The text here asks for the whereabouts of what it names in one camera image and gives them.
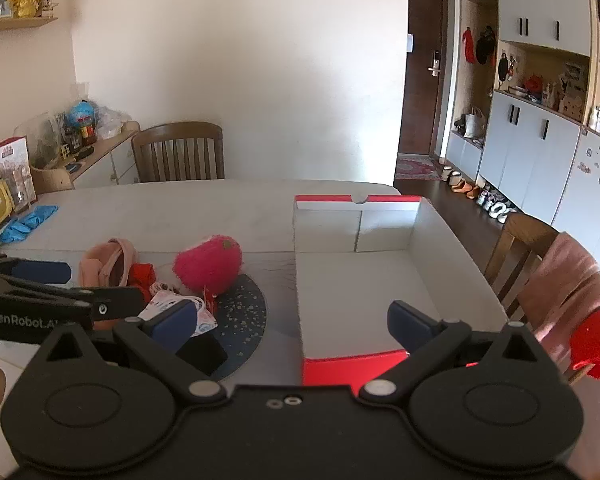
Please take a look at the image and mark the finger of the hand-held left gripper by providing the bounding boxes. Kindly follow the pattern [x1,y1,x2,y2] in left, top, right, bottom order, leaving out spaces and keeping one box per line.
[7,280,147,320]
[0,254,73,287]

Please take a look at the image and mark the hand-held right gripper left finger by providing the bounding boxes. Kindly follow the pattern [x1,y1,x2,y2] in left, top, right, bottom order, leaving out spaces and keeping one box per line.
[42,300,229,402]

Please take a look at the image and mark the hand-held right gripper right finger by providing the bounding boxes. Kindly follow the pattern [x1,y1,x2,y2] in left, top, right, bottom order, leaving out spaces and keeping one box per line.
[358,300,547,403]

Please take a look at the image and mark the white patterned pouch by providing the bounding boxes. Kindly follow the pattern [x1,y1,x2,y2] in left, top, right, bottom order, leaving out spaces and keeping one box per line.
[138,282,218,338]

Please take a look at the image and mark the red cloth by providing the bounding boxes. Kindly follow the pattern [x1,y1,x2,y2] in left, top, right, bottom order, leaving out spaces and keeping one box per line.
[129,263,157,303]

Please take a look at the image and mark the pink fabric bag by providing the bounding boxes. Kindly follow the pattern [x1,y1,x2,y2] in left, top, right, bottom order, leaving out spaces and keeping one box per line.
[78,238,139,289]

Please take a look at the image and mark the red and white cardboard box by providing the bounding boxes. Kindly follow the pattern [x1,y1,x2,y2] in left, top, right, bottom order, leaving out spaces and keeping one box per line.
[293,194,510,387]

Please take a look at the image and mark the pink fluffy plush toy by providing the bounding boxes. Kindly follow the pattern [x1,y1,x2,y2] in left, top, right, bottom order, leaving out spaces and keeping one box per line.
[173,233,244,296]

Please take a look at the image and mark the blue rubber gloves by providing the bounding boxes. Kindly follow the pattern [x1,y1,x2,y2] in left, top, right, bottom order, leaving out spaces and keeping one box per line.
[0,204,59,247]

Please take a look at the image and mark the dark speckled round placemat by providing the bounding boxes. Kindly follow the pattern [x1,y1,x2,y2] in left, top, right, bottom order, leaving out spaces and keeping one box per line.
[176,274,269,382]

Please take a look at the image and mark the wooden chair with black seat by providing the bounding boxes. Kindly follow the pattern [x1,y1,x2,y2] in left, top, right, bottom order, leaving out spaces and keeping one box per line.
[484,212,562,322]

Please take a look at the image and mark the wooden sideboard with white drawers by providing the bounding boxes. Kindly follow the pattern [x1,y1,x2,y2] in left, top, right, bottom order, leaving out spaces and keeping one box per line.
[30,120,142,194]

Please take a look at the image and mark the row of shoes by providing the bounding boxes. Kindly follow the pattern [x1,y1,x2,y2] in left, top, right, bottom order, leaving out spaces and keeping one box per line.
[441,165,520,224]

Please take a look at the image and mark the red patterned rug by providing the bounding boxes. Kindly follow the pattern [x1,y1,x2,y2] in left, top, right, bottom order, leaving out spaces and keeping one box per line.
[394,157,444,181]

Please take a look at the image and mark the pink fringed scarf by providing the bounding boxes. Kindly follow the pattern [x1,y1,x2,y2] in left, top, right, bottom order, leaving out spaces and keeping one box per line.
[519,232,600,377]

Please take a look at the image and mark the blue globe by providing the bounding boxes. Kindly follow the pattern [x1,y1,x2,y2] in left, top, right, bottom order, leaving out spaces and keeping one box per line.
[67,100,99,132]

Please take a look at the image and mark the clear plastic bag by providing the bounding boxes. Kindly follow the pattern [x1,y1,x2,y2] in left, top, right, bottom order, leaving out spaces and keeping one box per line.
[95,105,132,140]

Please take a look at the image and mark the red garment on chair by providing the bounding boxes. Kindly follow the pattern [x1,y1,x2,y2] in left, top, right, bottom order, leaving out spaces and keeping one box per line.
[569,305,600,380]

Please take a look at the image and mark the white storage cabinet unit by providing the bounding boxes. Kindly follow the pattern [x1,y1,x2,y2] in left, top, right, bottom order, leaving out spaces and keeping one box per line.
[445,0,597,228]

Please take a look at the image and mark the beige tote bag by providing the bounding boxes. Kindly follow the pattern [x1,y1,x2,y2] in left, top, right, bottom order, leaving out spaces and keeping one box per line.
[462,107,488,139]

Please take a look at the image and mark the white refrigerator with magnets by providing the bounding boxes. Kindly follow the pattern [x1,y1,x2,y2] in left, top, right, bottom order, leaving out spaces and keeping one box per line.
[551,129,600,250]

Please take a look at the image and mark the brown wooden door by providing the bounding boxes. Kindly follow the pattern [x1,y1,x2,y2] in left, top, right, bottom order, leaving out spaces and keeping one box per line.
[396,0,454,157]

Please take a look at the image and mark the wooden wall shelf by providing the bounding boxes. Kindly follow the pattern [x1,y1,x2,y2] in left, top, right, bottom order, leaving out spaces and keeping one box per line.
[0,16,59,36]

